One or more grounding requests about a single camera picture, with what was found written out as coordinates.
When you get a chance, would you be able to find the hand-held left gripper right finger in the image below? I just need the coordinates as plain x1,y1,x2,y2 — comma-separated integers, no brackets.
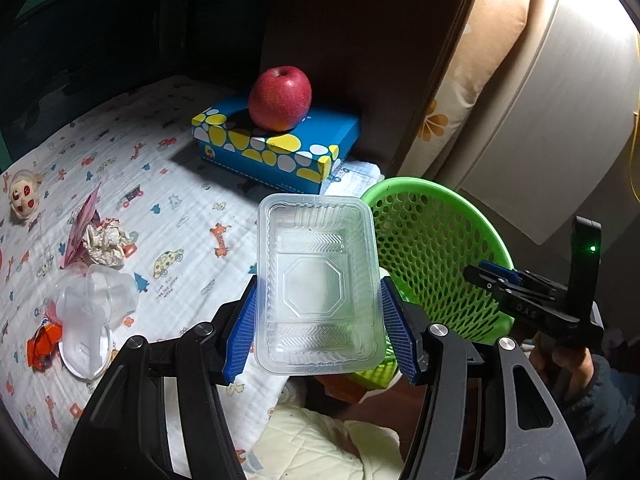
378,276,586,480

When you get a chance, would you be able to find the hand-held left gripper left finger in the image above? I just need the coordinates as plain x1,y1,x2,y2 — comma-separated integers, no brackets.
59,276,261,480

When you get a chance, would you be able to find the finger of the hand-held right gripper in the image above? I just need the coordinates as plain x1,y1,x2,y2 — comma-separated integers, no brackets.
462,266,571,326
479,261,568,296

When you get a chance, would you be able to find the green plastic basket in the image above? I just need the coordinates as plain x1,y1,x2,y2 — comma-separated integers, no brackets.
345,176,516,390

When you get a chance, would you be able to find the clear plastic tray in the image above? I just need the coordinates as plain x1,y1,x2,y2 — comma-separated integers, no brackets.
256,192,388,377

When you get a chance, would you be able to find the clear plastic cup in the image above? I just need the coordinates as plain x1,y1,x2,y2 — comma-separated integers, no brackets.
55,264,140,328

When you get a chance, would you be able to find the orange snack wrapper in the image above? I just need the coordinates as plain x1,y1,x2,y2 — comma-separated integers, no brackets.
27,321,63,371

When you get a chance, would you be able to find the person's right forearm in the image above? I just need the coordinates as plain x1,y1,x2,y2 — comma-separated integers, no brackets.
560,355,640,466

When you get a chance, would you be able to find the person's right hand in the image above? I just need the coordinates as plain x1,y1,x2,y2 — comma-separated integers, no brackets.
530,345,598,401

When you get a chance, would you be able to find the white quilt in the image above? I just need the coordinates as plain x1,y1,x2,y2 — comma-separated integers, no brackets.
235,375,406,480

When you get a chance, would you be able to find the white printed blanket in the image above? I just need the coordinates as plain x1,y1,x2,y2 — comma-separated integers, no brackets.
0,75,386,461

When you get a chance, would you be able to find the crumpled white paper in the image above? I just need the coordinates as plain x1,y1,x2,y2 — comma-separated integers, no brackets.
82,217,138,267

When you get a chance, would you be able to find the white cabinet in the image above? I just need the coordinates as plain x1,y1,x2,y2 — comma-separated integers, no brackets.
435,0,640,246

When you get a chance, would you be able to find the blue spotted cardboard box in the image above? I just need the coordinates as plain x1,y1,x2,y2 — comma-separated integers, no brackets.
192,101,362,195

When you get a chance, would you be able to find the pink wrapper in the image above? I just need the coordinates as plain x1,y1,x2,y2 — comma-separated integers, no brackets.
60,182,103,268

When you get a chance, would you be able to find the beige flower print pillow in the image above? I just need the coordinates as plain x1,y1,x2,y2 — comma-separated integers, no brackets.
397,0,531,181

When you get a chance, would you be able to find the red apple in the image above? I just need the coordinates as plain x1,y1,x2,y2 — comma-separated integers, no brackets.
248,66,313,132

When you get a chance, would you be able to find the small white round toy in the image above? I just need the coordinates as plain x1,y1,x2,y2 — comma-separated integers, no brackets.
9,170,43,223

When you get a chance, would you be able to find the brown wooden headboard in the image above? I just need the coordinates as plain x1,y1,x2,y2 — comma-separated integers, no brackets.
260,0,491,176

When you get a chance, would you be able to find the dark cloth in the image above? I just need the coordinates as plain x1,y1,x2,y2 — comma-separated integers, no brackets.
0,0,266,171

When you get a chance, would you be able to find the yellow cable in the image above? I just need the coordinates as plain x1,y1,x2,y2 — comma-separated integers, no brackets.
627,30,640,201

